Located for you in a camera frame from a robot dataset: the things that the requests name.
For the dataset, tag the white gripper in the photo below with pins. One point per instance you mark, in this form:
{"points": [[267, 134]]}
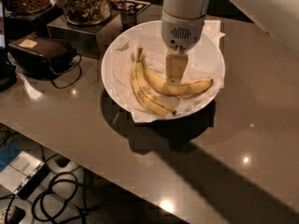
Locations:
{"points": [[180, 34]]}

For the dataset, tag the yellow banana bunch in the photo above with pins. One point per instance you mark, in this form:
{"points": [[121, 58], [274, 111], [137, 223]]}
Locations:
{"points": [[143, 78]]}

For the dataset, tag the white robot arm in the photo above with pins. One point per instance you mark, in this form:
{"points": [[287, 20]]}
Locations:
{"points": [[279, 18]]}

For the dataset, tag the white bowl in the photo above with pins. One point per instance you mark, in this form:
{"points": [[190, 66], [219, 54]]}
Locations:
{"points": [[205, 59]]}

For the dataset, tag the white paper under bowl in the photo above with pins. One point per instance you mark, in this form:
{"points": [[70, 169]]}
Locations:
{"points": [[213, 30]]}

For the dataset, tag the white paper liner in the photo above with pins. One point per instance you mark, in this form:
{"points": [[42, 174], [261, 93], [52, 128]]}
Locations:
{"points": [[146, 41]]}

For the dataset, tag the small dark tray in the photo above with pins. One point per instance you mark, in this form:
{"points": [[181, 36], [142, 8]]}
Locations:
{"points": [[135, 7]]}

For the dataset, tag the metal stand block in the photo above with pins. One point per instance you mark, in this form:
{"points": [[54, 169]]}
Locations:
{"points": [[89, 41]]}

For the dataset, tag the glass jar of granola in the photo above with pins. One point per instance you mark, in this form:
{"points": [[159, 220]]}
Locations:
{"points": [[86, 12]]}

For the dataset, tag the dark stand under cereal jar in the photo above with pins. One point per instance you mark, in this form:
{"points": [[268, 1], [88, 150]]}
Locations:
{"points": [[21, 24]]}

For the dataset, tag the white box on floor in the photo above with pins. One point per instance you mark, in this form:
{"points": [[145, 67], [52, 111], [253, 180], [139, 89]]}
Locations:
{"points": [[17, 170]]}

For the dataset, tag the black headset with cable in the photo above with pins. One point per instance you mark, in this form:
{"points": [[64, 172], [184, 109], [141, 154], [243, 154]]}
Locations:
{"points": [[45, 58]]}

